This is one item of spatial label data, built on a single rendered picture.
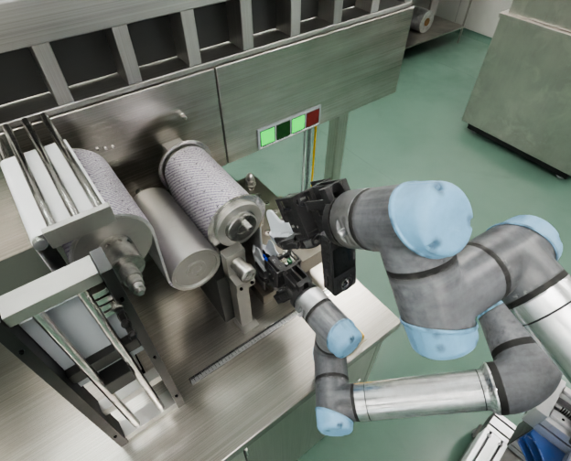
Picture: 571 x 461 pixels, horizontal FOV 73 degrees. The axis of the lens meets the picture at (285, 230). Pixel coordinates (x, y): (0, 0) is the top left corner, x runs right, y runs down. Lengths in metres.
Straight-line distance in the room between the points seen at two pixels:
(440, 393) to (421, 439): 1.18
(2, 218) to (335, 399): 0.83
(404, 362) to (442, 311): 1.71
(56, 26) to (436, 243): 0.78
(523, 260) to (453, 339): 0.13
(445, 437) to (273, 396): 1.17
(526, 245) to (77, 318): 0.63
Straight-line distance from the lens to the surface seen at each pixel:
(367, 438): 1.97
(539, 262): 0.52
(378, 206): 0.41
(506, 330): 0.90
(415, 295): 0.42
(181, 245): 0.87
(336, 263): 0.55
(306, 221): 0.54
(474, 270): 0.46
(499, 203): 3.12
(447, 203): 0.39
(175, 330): 1.15
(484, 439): 1.87
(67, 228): 0.67
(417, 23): 4.98
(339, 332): 0.83
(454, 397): 0.86
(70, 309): 0.68
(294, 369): 1.06
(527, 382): 0.86
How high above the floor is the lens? 1.88
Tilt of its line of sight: 47 degrees down
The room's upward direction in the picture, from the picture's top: straight up
